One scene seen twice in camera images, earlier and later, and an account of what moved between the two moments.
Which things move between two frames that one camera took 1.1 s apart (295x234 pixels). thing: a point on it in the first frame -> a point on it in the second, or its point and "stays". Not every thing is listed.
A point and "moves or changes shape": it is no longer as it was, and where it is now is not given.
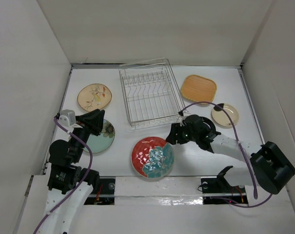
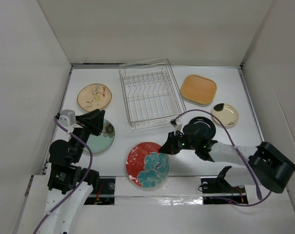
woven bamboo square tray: [195, 88] stays
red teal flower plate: [152, 157] moves or changes shape
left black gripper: [93, 119] stays
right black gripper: [172, 137] -> [169, 146]
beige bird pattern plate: [93, 96] stays
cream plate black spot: [220, 117] stays
